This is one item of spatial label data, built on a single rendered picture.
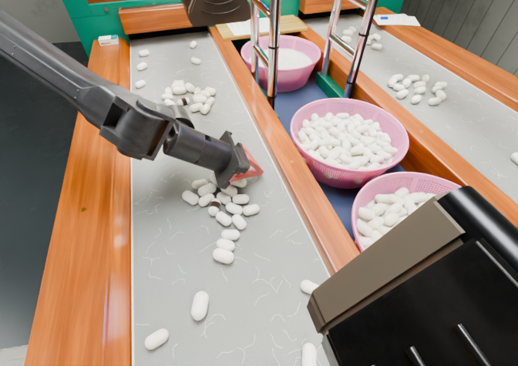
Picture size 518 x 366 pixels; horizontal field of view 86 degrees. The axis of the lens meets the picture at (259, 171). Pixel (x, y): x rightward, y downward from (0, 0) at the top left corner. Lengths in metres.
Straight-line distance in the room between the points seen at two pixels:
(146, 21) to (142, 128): 0.76
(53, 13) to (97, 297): 3.30
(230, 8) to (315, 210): 0.34
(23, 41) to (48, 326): 0.39
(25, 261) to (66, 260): 1.12
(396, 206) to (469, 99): 0.50
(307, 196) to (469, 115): 0.55
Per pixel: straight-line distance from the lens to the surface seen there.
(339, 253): 0.47
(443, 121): 0.87
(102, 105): 0.46
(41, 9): 3.64
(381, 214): 0.59
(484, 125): 0.91
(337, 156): 0.65
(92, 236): 0.55
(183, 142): 0.45
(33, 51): 0.53
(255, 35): 0.84
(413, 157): 0.74
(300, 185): 0.54
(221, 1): 0.40
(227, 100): 0.81
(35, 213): 1.82
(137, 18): 1.16
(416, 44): 1.23
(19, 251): 1.71
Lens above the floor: 1.17
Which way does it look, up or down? 47 degrees down
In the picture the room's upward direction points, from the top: straight up
